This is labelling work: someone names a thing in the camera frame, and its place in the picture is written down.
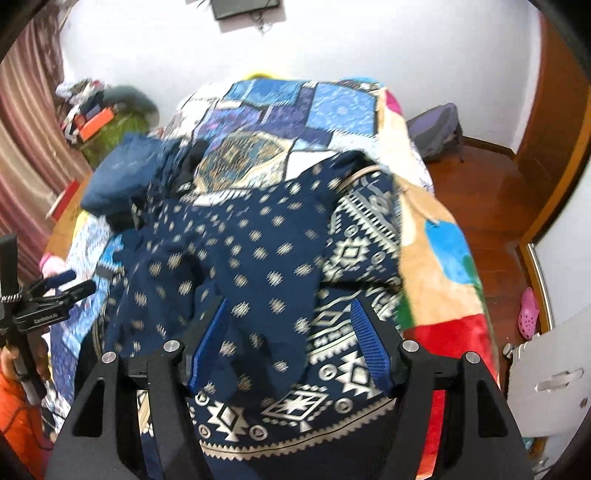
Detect person's left hand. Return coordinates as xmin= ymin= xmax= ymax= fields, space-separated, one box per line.
xmin=0 ymin=340 xmax=51 ymax=384

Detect pink slipper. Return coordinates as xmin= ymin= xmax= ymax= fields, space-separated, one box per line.
xmin=517 ymin=287 xmax=540 ymax=341

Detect wooden door frame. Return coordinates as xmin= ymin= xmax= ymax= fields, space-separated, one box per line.
xmin=512 ymin=13 xmax=591 ymax=334

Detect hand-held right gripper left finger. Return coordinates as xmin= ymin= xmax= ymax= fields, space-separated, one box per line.
xmin=46 ymin=295 xmax=232 ymax=480

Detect navy patterned dress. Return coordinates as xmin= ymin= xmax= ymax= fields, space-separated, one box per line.
xmin=99 ymin=150 xmax=407 ymax=480

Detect orange box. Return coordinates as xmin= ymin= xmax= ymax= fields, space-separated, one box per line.
xmin=78 ymin=107 xmax=116 ymax=141

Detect green patterned cloth cover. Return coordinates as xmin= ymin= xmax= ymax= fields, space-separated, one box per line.
xmin=81 ymin=111 xmax=161 ymax=170

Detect white wardrobe door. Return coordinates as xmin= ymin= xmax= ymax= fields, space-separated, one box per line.
xmin=531 ymin=203 xmax=591 ymax=334

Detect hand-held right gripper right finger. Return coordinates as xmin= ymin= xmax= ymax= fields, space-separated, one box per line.
xmin=350 ymin=299 xmax=534 ymax=480

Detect person's left forearm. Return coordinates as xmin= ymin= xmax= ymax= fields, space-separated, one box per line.
xmin=0 ymin=369 xmax=52 ymax=464

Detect colourful fleece blanket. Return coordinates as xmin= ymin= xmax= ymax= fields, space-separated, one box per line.
xmin=379 ymin=83 xmax=502 ymax=478

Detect blue jeans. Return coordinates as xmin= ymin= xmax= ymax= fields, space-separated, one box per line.
xmin=81 ymin=133 xmax=185 ymax=219

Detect black cloth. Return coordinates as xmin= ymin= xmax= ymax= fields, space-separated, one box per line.
xmin=173 ymin=141 xmax=211 ymax=190

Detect pink cloth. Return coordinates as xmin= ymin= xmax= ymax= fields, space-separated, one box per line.
xmin=39 ymin=256 xmax=66 ymax=278

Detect yellow flat box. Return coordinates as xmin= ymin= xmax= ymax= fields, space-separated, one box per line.
xmin=43 ymin=182 xmax=96 ymax=260

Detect grey backpack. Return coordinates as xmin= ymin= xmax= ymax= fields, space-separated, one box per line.
xmin=406 ymin=104 xmax=465 ymax=163

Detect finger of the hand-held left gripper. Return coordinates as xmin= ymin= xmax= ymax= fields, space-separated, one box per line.
xmin=39 ymin=279 xmax=98 ymax=311
xmin=28 ymin=270 xmax=77 ymax=297

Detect small black monitor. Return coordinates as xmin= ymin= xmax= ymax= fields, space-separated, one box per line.
xmin=210 ymin=0 xmax=280 ymax=20

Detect striped reddish curtain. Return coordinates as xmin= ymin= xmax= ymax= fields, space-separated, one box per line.
xmin=0 ymin=25 xmax=93 ymax=224

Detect patchwork quilt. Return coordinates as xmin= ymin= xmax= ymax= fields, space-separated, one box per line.
xmin=161 ymin=78 xmax=435 ymax=195

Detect red box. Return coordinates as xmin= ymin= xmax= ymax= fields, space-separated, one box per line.
xmin=46 ymin=180 xmax=82 ymax=223

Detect dark grey-green bag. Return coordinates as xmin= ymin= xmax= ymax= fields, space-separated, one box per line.
xmin=104 ymin=85 xmax=161 ymax=117

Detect white plastic cabinet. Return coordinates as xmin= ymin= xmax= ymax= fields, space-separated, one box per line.
xmin=505 ymin=314 xmax=591 ymax=440

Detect blue printed bedsheet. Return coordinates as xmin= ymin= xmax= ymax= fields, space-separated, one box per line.
xmin=46 ymin=212 xmax=122 ymax=418

